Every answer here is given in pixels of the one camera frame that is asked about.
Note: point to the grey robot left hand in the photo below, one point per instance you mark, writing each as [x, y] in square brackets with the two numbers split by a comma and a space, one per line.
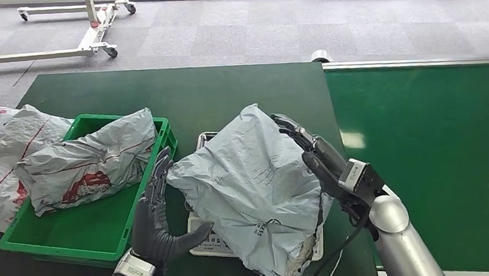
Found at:
[152, 238]

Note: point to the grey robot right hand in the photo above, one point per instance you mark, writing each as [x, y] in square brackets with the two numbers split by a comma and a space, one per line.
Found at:
[326, 161]

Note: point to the plain grey plastic mailer package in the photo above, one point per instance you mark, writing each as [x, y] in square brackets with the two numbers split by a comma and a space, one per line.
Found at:
[247, 184]

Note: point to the grey package with red print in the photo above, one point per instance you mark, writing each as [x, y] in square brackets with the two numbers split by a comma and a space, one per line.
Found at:
[95, 160]

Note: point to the grey package with red stripe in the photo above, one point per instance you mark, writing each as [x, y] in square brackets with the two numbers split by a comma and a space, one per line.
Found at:
[24, 131]

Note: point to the white scale with steel tray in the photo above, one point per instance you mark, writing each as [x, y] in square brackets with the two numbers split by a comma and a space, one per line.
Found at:
[209, 245]

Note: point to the green plastic crate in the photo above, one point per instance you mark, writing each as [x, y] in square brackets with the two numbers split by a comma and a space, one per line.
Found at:
[83, 230]

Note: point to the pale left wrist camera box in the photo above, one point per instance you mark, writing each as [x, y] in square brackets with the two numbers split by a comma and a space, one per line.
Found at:
[132, 274]

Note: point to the white wheeled metal frame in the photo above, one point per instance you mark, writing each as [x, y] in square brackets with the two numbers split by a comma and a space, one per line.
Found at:
[93, 35]

